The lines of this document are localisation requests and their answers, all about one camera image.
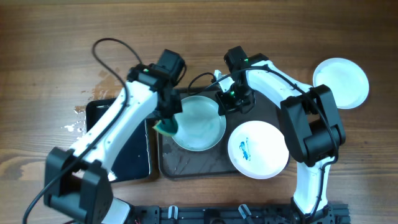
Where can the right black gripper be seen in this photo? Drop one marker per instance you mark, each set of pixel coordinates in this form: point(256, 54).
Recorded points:
point(225, 106)

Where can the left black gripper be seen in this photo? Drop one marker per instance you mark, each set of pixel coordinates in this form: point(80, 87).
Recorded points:
point(177, 107)

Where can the green yellow sponge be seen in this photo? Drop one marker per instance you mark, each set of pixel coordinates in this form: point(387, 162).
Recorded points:
point(166, 127)

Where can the white plate stained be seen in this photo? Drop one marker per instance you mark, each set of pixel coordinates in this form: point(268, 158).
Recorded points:
point(200, 127)
point(258, 150)

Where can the white plate back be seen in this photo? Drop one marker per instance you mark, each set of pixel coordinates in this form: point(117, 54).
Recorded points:
point(347, 81)

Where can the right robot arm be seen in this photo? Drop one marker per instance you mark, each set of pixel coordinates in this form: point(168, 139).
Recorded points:
point(309, 120)

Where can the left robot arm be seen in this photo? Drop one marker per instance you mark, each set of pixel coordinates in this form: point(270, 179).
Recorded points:
point(76, 180)

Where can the dark brown serving tray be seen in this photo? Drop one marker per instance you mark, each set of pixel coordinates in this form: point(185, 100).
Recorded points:
point(176, 162)

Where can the black water tray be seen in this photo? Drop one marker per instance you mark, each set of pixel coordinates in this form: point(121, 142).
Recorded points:
point(133, 161)

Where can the white plate front stained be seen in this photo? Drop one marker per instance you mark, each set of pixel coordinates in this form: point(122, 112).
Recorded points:
point(258, 150)

